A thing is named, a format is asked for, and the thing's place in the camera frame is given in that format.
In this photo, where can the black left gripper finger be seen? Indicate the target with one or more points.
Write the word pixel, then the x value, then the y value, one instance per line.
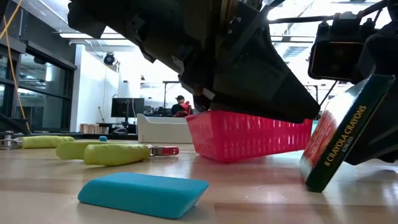
pixel 264 87

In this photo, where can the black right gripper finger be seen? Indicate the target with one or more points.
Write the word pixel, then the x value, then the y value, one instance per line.
pixel 379 140

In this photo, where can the crayola crayon box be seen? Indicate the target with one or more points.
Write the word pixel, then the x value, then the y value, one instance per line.
pixel 342 137

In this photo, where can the red plastic basket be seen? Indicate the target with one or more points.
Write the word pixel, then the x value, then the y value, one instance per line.
pixel 248 146

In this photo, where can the blue eraser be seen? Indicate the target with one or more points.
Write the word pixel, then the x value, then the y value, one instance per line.
pixel 143 194
pixel 103 139

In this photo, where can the person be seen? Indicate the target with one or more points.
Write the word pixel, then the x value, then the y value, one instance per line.
pixel 178 109

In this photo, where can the red bundle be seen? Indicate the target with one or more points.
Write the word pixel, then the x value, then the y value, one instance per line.
pixel 186 109

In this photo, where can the black computer monitor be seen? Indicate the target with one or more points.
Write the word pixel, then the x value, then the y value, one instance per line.
pixel 127 107

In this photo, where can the long light bar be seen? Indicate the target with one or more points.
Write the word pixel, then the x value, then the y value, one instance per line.
pixel 93 35

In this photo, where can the grey plastic bin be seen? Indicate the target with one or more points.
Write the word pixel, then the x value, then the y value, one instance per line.
pixel 161 130

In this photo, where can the wooden crate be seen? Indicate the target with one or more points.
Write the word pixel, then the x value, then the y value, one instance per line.
pixel 93 128

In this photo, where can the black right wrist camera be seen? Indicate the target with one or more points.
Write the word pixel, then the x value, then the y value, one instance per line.
pixel 335 60

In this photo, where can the background workstation frame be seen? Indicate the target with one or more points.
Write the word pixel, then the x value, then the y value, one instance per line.
pixel 171 82

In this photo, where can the black round wall speaker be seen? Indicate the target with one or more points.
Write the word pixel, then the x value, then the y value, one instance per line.
pixel 109 59

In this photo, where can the black aluminium table frame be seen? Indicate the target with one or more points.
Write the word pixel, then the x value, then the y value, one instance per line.
pixel 93 136

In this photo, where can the small silver metal post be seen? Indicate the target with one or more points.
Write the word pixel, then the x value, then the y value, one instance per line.
pixel 8 135

